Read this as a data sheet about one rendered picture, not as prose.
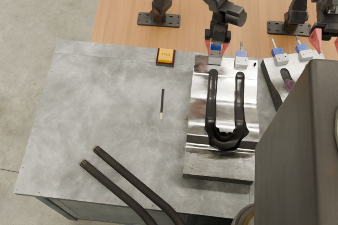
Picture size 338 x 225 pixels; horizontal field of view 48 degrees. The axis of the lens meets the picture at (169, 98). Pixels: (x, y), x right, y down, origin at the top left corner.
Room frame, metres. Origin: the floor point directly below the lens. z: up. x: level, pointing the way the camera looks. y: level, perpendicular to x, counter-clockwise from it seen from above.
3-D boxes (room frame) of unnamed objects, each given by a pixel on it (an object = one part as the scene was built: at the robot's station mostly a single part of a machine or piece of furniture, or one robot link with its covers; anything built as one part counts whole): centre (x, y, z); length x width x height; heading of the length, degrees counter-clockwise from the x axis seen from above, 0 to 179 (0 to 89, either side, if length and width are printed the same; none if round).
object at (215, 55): (0.88, -0.19, 0.92); 0.13 x 0.05 x 0.05; 174
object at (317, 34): (0.72, -0.50, 1.20); 0.09 x 0.07 x 0.07; 175
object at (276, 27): (1.06, -0.55, 0.84); 0.20 x 0.07 x 0.08; 85
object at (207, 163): (0.60, -0.21, 0.87); 0.50 x 0.26 x 0.14; 173
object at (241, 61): (0.86, -0.30, 0.89); 0.13 x 0.05 x 0.05; 174
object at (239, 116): (0.62, -0.22, 0.92); 0.35 x 0.16 x 0.09; 173
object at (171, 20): (1.11, 0.05, 0.84); 0.20 x 0.07 x 0.08; 85
